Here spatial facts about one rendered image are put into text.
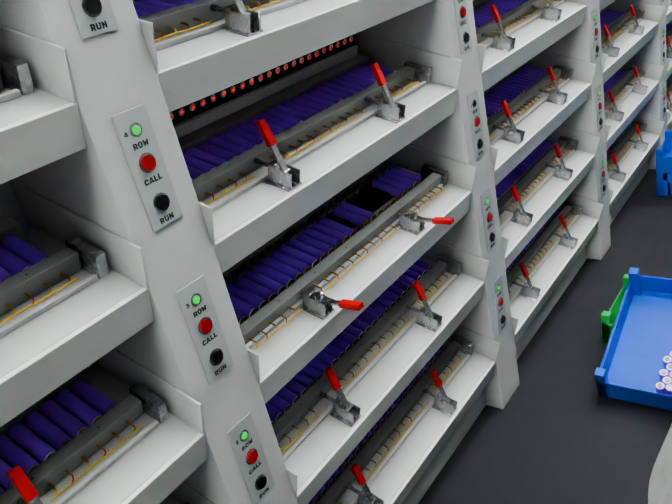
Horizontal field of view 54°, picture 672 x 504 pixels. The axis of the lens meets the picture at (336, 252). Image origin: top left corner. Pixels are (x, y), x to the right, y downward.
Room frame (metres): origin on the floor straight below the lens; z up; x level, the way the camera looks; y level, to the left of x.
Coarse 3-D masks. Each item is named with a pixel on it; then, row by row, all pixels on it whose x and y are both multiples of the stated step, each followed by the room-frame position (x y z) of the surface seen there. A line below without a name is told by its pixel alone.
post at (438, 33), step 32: (448, 0) 1.15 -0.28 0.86; (384, 32) 1.23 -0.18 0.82; (416, 32) 1.19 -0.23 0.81; (448, 32) 1.15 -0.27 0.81; (480, 96) 1.20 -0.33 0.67; (448, 128) 1.16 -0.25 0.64; (480, 160) 1.18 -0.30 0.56; (480, 192) 1.17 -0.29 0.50; (480, 224) 1.15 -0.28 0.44; (480, 256) 1.14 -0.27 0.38; (480, 320) 1.16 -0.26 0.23; (512, 352) 1.20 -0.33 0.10; (512, 384) 1.19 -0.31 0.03
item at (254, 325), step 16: (432, 176) 1.15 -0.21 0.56; (416, 192) 1.10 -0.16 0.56; (432, 192) 1.12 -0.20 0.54; (400, 208) 1.05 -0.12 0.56; (368, 224) 1.00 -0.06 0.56; (384, 224) 1.01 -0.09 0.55; (352, 240) 0.96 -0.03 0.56; (368, 240) 0.97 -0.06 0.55; (336, 256) 0.92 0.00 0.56; (320, 272) 0.88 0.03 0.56; (288, 288) 0.84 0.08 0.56; (304, 288) 0.85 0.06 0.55; (320, 288) 0.86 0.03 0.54; (272, 304) 0.81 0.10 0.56; (288, 304) 0.82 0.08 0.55; (256, 320) 0.78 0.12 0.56; (272, 320) 0.80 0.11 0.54; (288, 320) 0.80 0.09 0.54
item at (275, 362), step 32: (416, 160) 1.21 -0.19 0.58; (448, 160) 1.17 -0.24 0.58; (448, 192) 1.14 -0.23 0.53; (384, 256) 0.95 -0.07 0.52; (416, 256) 1.00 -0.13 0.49; (352, 288) 0.87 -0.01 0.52; (384, 288) 0.92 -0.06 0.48; (320, 320) 0.81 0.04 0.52; (352, 320) 0.86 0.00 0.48; (256, 352) 0.75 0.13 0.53; (288, 352) 0.75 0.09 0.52
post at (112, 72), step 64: (0, 0) 0.66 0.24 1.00; (64, 0) 0.64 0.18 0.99; (128, 0) 0.69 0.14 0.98; (128, 64) 0.67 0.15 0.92; (64, 192) 0.68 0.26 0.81; (128, 192) 0.63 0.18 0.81; (192, 192) 0.69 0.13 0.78; (192, 256) 0.67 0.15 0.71; (192, 384) 0.63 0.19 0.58; (256, 384) 0.69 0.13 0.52
